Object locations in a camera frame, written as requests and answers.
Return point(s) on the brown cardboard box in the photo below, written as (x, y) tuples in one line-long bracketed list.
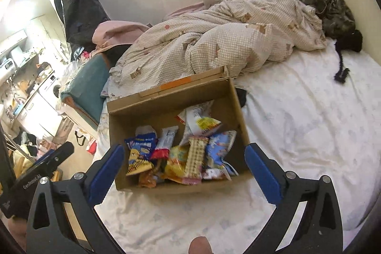
[(134, 114)]

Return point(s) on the camouflage cloth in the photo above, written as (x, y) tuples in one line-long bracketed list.
[(330, 13)]

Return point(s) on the clear wafer biscuit packet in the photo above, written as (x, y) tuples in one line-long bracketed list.
[(196, 158)]

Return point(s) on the small white snack packet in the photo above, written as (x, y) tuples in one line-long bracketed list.
[(145, 130)]

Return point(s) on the person's left hand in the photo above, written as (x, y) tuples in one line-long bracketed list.
[(16, 227)]

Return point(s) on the white washing machine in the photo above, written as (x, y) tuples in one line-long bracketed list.
[(56, 90)]

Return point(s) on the white yellow snack bag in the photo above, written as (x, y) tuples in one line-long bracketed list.
[(199, 120)]

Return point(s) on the beige checkered duvet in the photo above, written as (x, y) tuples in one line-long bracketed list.
[(208, 42)]

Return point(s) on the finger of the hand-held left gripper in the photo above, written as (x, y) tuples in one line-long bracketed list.
[(59, 154)]

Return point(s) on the yellow orange snack bag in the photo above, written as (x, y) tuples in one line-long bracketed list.
[(175, 164)]

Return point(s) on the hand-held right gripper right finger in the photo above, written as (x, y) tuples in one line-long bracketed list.
[(265, 176)]

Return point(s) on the white kitchen cabinet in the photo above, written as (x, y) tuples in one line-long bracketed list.
[(38, 111)]

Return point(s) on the blue yellow snack packet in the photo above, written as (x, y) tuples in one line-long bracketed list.
[(140, 149)]

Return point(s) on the orange snack packet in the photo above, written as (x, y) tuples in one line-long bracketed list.
[(148, 179)]

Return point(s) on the red bag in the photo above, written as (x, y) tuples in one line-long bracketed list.
[(92, 145)]

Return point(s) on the small black cloth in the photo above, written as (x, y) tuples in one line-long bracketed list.
[(242, 96)]

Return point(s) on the pink cloth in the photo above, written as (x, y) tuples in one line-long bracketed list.
[(113, 30)]

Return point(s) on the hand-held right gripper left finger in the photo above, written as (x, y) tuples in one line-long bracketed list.
[(104, 173)]

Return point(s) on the teal bed footboard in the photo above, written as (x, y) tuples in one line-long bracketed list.
[(89, 84)]

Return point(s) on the black knitted cloth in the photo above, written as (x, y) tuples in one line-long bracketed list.
[(354, 39)]

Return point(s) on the white red stick packet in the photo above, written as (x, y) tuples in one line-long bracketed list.
[(165, 142)]

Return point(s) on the blue white snack bag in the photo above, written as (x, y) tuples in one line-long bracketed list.
[(218, 149)]

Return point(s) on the person's knee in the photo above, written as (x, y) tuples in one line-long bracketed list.
[(201, 246)]

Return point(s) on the pink white snack packet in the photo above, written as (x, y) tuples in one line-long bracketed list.
[(214, 174)]

